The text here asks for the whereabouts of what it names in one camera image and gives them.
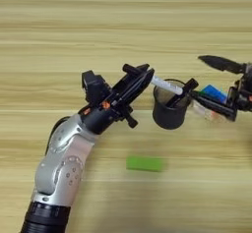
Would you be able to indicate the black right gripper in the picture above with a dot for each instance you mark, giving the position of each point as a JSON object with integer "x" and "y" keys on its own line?
{"x": 244, "y": 96}

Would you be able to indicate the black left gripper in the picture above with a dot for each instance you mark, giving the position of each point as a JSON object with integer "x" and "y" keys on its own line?
{"x": 98, "y": 119}

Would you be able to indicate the black mesh pen cup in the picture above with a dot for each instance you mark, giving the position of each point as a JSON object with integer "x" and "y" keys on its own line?
{"x": 167, "y": 117}

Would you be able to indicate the green rectangular eraser block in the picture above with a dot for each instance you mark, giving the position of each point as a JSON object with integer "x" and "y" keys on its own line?
{"x": 146, "y": 163}

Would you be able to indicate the colourful puzzle cube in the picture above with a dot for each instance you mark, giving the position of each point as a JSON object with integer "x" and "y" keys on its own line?
{"x": 215, "y": 92}

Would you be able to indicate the black marker pen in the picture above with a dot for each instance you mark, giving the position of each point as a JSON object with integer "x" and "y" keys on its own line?
{"x": 188, "y": 87}

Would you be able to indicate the black box with white label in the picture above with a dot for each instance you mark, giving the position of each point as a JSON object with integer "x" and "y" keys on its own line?
{"x": 95, "y": 87}

